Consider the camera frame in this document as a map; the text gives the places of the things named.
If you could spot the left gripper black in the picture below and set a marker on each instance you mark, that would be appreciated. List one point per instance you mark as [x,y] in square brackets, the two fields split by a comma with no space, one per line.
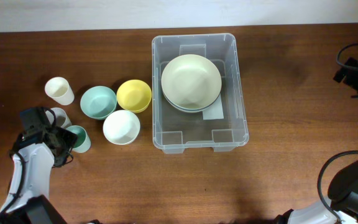
[69,137]

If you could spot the translucent grey plastic cup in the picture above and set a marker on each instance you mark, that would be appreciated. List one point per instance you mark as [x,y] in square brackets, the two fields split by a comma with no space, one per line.
[62,119]

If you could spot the mint green plastic cup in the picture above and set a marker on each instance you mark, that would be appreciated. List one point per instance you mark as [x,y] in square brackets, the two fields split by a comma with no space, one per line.
[83,142]

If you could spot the dark blue plate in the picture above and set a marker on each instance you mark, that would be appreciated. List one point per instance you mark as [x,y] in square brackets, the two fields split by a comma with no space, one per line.
[171,102]

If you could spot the beige plate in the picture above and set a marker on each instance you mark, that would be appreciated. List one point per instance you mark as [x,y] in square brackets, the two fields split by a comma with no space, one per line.
[191,82]

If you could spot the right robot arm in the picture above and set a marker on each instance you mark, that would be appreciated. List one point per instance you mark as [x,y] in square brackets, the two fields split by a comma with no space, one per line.
[341,203]

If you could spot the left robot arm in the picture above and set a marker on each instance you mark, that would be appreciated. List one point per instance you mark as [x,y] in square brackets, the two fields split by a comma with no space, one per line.
[41,147]

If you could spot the cream plastic cup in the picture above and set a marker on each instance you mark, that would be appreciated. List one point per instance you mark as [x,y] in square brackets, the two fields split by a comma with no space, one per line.
[59,90]

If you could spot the mint green bowl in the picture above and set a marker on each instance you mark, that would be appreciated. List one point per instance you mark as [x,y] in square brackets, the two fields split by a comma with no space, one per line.
[98,102]

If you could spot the white bowl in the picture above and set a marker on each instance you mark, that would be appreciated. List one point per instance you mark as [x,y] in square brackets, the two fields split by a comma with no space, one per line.
[121,127]

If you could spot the yellow bowl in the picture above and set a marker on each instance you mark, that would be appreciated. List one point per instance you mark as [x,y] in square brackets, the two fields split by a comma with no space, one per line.
[134,96]

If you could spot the white label in bin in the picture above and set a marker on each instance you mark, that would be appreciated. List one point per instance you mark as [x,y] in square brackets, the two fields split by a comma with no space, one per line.
[215,111]

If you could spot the clear plastic storage bin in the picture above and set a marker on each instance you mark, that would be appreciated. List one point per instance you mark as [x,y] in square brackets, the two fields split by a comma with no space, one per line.
[175,130]

